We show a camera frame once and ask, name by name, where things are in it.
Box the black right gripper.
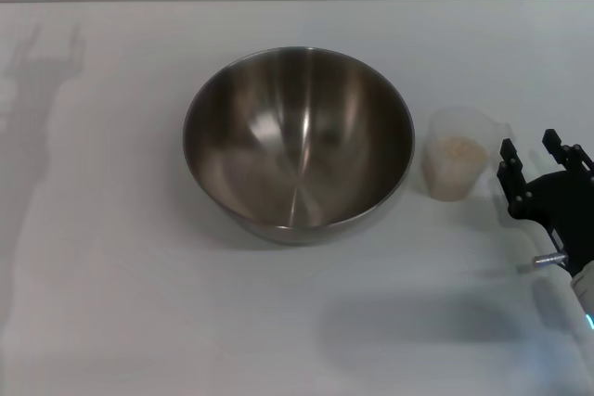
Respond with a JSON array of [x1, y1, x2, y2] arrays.
[[497, 127, 594, 277]]

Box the white rice grains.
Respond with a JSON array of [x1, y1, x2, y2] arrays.
[[428, 134, 490, 202]]

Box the clear plastic measuring cup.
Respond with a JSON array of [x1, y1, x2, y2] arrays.
[[421, 105, 514, 203]]

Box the stainless steel mixing bowl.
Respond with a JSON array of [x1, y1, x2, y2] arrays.
[[181, 45, 416, 246]]

